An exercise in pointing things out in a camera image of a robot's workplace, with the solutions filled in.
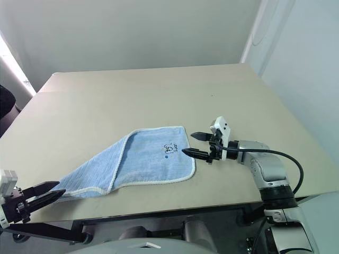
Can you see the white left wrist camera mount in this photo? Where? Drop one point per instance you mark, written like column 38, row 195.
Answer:
column 6, row 180

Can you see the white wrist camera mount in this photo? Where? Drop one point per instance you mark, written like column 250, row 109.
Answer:
column 222, row 125
column 6, row 180

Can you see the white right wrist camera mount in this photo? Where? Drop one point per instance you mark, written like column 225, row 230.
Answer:
column 222, row 125

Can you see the dark rounded shape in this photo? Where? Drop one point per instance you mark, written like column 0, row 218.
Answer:
column 133, row 232

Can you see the grey robot torso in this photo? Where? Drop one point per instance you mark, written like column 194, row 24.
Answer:
column 137, row 244

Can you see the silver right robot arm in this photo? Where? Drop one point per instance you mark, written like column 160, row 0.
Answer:
column 267, row 166

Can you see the black table frame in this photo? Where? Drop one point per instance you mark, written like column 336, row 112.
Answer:
column 53, row 230

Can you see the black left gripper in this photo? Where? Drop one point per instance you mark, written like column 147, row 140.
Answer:
column 13, row 206

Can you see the light blue towel white trim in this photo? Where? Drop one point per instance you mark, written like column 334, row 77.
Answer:
column 148, row 158

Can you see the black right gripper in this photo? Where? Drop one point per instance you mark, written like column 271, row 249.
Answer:
column 215, row 152

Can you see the black rounded object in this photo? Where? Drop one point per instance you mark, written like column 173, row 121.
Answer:
column 5, row 101

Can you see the grey cylinder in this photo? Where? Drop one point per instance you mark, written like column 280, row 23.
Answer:
column 197, row 232

